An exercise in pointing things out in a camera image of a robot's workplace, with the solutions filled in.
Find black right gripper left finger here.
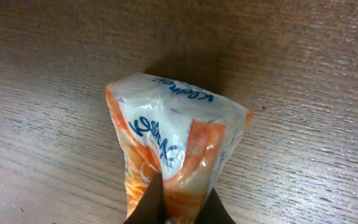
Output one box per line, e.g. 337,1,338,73
124,173,165,224

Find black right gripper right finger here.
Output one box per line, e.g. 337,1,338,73
196,188,236,224

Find orange tissue packet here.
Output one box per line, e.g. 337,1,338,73
106,73,252,223

